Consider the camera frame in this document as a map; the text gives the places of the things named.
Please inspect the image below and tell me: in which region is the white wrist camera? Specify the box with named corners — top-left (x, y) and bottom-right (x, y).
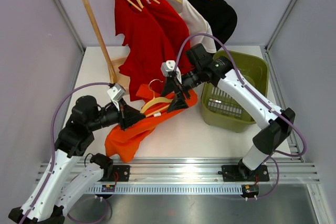
top-left (161, 60), bottom-right (182, 83)
top-left (107, 83), bottom-right (126, 103)

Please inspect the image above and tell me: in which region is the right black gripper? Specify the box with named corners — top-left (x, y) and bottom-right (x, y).
top-left (161, 66), bottom-right (203, 114)

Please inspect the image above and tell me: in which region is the red t shirt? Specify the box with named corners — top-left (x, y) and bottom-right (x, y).
top-left (141, 0), bottom-right (189, 82)
top-left (114, 0), bottom-right (189, 101)

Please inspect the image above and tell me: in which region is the black t shirt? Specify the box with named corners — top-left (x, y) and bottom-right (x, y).
top-left (188, 0), bottom-right (238, 44)

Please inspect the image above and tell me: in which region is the left aluminium frame post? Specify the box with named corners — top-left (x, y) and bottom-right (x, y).
top-left (53, 0), bottom-right (85, 55)

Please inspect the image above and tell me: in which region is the green plastic basket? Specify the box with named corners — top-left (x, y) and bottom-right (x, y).
top-left (201, 51), bottom-right (269, 133)

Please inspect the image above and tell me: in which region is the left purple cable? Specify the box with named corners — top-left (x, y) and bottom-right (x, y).
top-left (17, 82), bottom-right (115, 224)

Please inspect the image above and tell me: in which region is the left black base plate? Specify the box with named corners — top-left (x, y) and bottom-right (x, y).
top-left (100, 165), bottom-right (130, 182)

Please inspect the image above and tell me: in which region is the grey slotted cable duct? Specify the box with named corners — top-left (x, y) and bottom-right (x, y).
top-left (85, 184), bottom-right (243, 195)

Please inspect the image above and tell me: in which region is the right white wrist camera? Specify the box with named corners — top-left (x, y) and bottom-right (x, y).
top-left (161, 60), bottom-right (182, 83)

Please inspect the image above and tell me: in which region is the right aluminium frame post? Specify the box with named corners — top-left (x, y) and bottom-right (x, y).
top-left (265, 0), bottom-right (298, 53)

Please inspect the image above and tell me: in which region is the wooden clothes rack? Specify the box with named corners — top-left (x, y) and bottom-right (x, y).
top-left (82, 0), bottom-right (129, 84)

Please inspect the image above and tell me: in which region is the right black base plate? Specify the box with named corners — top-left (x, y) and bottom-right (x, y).
top-left (218, 165), bottom-right (270, 182)

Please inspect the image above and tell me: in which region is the aluminium frame post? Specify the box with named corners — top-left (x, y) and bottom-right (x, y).
top-left (265, 0), bottom-right (298, 53)
top-left (53, 0), bottom-right (85, 55)

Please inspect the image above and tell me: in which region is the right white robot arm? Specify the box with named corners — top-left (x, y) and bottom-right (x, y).
top-left (161, 44), bottom-right (295, 181)

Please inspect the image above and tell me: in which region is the yellow hanger of orange shirt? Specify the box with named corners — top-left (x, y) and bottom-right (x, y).
top-left (140, 79), bottom-right (173, 117)

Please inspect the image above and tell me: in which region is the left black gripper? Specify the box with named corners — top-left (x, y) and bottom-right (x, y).
top-left (88, 98), bottom-right (146, 131)

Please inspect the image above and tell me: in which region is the aluminium mounting rail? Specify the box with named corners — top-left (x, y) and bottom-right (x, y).
top-left (36, 157), bottom-right (321, 185)

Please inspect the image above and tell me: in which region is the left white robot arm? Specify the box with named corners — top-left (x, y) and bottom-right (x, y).
top-left (8, 95), bottom-right (145, 223)

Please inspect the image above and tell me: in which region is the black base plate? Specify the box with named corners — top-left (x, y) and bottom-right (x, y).
top-left (100, 165), bottom-right (130, 182)
top-left (218, 165), bottom-right (270, 182)

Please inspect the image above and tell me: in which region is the white t shirt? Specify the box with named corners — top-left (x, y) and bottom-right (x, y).
top-left (140, 0), bottom-right (217, 54)

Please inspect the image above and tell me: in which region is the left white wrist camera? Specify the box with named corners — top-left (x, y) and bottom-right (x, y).
top-left (107, 83), bottom-right (126, 103)

